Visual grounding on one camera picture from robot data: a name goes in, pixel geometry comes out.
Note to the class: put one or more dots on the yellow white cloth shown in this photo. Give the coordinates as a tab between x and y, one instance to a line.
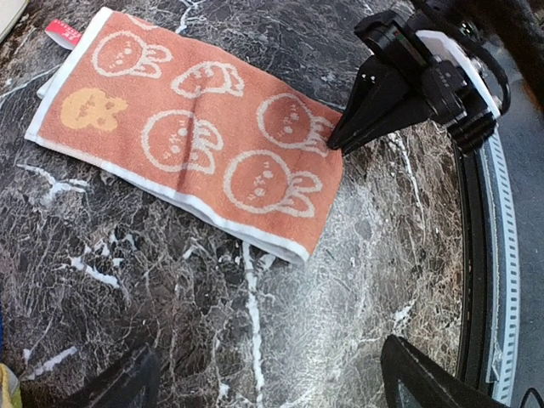
10	396

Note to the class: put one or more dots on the white slotted cable duct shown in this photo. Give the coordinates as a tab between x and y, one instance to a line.
505	270

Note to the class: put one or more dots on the orange bunny pattern towel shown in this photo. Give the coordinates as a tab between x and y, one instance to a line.
197	127

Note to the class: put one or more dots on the white plastic tub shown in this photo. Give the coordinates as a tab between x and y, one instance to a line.
10	13

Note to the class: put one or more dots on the black table front rail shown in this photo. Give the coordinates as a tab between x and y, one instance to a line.
476	280

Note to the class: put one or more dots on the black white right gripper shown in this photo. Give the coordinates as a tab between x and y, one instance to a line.
414	75

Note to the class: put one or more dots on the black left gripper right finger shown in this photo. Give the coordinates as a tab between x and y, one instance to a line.
413	379

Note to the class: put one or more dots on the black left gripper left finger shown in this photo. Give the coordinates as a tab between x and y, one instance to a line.
132	381

